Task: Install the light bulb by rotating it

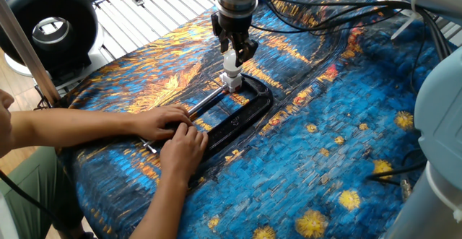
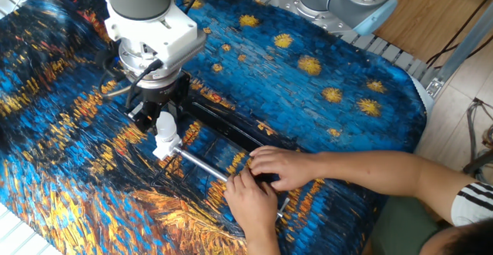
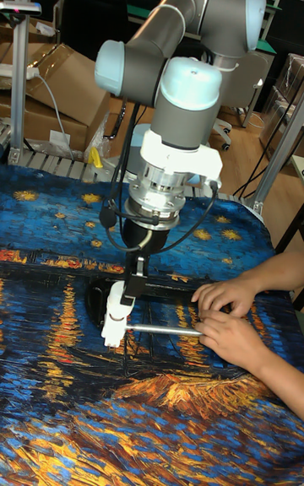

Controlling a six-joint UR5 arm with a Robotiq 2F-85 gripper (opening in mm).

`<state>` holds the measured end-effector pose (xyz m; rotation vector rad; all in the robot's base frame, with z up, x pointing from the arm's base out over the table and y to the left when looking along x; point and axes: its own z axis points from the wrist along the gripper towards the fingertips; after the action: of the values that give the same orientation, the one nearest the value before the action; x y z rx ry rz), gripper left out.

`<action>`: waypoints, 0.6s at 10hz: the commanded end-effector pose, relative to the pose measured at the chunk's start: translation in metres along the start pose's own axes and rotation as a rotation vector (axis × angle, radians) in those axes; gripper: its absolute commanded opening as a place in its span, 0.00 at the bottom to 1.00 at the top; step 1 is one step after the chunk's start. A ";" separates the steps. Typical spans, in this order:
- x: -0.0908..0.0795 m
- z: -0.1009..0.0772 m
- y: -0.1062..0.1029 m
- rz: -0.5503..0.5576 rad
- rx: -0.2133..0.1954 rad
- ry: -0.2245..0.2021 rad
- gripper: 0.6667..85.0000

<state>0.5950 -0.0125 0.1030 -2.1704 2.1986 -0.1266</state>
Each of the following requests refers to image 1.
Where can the person's right hand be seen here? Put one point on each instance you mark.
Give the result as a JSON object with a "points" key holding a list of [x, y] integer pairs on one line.
{"points": [[182, 152]]}

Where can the black C-clamp with silver screw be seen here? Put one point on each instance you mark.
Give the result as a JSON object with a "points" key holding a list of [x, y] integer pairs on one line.
{"points": [[252, 109]]}

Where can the white plug socket adapter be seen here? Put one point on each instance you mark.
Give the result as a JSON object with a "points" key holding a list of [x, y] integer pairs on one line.
{"points": [[231, 82]]}

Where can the white light bulb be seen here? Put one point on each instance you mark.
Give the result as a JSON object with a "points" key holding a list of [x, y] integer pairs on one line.
{"points": [[231, 65]]}

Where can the person's left hand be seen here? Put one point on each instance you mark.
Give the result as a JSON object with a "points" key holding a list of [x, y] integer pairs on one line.
{"points": [[155, 123]]}

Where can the starry night print tablecloth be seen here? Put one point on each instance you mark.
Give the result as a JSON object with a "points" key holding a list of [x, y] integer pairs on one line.
{"points": [[307, 141]]}

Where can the green trousers leg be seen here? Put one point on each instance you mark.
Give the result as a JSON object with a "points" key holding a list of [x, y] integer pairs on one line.
{"points": [[32, 195]]}

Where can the grey metal post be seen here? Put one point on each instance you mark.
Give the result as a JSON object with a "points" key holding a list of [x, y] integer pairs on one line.
{"points": [[29, 55]]}

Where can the white shirt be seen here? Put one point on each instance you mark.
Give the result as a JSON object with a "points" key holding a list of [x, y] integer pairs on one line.
{"points": [[6, 219]]}

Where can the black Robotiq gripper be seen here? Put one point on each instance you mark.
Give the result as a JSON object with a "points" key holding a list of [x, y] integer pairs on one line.
{"points": [[232, 26]]}

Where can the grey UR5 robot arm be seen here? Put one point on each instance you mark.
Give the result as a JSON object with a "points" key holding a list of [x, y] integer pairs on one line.
{"points": [[440, 123]]}

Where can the person's left forearm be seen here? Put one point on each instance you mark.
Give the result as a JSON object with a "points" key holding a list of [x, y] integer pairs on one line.
{"points": [[72, 127]]}

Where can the person's right forearm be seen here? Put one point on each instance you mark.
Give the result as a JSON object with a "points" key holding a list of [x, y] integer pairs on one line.
{"points": [[162, 210]]}

